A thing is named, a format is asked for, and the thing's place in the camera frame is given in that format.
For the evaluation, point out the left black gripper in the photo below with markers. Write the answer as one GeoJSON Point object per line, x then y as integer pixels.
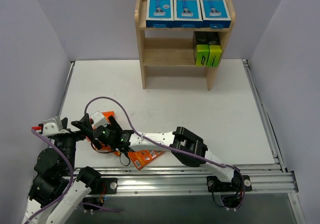
{"type": "Point", "coordinates": [71, 138]}

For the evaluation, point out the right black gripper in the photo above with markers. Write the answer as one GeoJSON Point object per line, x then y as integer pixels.
{"type": "Point", "coordinates": [101, 132]}

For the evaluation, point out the orange razor pack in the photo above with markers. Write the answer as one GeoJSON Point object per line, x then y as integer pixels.
{"type": "Point", "coordinates": [105, 150]}
{"type": "Point", "coordinates": [145, 157]}
{"type": "Point", "coordinates": [104, 134]}

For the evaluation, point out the orange razor pack top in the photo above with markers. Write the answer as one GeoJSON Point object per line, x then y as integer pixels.
{"type": "Point", "coordinates": [104, 134]}

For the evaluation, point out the white Harry's razor blister pack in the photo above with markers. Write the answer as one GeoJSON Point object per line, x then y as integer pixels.
{"type": "Point", "coordinates": [159, 14]}

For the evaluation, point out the black green Gillette box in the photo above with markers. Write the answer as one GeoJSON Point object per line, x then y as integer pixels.
{"type": "Point", "coordinates": [200, 48]}
{"type": "Point", "coordinates": [215, 50]}

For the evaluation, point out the blue Harry's razor box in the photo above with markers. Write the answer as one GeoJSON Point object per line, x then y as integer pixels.
{"type": "Point", "coordinates": [187, 14]}
{"type": "Point", "coordinates": [215, 14]}

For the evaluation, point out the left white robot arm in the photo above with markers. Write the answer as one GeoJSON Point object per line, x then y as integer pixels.
{"type": "Point", "coordinates": [59, 187]}

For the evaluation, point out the wooden three-tier shelf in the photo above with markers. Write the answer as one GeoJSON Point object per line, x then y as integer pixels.
{"type": "Point", "coordinates": [171, 51]}

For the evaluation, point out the orange razor pack front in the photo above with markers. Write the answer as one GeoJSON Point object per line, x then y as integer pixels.
{"type": "Point", "coordinates": [145, 157]}

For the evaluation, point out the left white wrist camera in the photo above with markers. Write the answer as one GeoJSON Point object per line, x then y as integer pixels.
{"type": "Point", "coordinates": [50, 127]}

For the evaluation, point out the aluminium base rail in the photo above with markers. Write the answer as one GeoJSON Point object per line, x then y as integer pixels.
{"type": "Point", "coordinates": [188, 181]}

